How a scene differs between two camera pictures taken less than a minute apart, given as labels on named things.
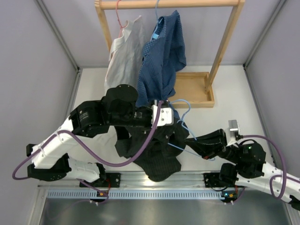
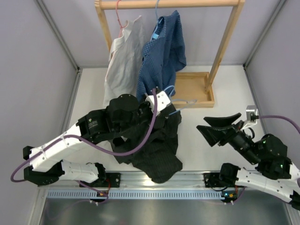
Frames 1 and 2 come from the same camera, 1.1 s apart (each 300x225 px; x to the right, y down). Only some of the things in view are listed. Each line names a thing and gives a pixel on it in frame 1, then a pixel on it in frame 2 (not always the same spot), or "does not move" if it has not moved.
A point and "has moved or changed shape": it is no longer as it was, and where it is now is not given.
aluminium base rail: (135, 180) does not move
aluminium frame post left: (67, 51) does not move
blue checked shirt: (161, 56) does not move
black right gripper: (209, 146) -> (222, 136)
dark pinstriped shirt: (161, 159) has moved or changed shape
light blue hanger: (187, 129) -> (187, 101)
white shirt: (124, 66) does not move
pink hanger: (126, 21) does not move
